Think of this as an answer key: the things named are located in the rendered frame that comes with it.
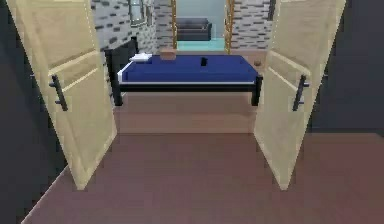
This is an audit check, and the orange wooden room door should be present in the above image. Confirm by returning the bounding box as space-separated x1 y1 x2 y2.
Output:
224 0 235 55
170 0 178 50

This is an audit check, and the white pillow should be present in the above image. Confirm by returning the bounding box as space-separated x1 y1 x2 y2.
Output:
129 52 153 63

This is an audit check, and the black door handle bar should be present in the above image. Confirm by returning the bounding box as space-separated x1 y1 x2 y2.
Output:
291 74 310 112
48 74 69 112

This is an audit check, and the blue bed with black frame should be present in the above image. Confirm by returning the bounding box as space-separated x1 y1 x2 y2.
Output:
104 35 264 107

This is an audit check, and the pale wooden room door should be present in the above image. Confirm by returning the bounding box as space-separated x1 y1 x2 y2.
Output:
253 0 348 191
5 0 118 191

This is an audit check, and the grey framed window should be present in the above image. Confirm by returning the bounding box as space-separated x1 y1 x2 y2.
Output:
128 0 148 28

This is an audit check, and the brown box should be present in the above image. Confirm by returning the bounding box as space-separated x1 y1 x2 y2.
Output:
159 47 178 61

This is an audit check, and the dark grey sofa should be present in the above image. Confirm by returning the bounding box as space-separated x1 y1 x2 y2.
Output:
175 17 213 42

